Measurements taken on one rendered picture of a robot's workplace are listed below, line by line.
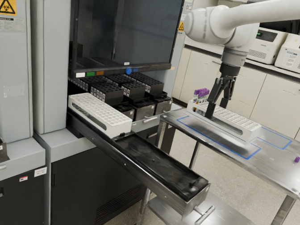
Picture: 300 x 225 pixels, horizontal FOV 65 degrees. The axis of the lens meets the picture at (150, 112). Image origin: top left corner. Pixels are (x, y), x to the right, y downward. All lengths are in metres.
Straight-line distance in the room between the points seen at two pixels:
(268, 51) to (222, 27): 2.16
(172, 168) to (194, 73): 2.62
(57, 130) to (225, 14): 0.76
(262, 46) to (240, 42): 2.05
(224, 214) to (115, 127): 0.91
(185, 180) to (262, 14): 0.52
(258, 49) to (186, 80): 1.02
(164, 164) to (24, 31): 0.61
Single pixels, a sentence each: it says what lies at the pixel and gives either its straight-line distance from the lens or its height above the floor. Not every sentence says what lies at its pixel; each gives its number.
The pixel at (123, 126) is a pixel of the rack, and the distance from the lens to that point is 0.88.
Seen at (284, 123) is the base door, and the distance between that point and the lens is 2.99.
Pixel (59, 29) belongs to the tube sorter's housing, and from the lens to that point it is 0.90.
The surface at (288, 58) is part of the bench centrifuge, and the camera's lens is 2.91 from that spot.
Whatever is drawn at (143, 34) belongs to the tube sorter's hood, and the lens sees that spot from 1.14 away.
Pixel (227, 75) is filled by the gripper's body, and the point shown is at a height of 1.08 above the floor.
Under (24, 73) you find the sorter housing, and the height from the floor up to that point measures 0.99.
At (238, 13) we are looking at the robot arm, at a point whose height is 1.29.
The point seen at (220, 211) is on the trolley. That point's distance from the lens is 1.53.
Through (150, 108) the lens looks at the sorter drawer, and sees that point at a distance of 1.22.
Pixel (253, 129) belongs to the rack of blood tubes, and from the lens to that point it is 0.97.
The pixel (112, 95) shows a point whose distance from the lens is 1.11.
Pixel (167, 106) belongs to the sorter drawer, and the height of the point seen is 0.77.
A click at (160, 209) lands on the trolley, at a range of 1.40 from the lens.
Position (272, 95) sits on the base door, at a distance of 2.97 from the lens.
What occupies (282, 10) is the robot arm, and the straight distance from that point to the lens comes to 0.76.
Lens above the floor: 1.27
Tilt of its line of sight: 24 degrees down
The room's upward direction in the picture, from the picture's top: 11 degrees clockwise
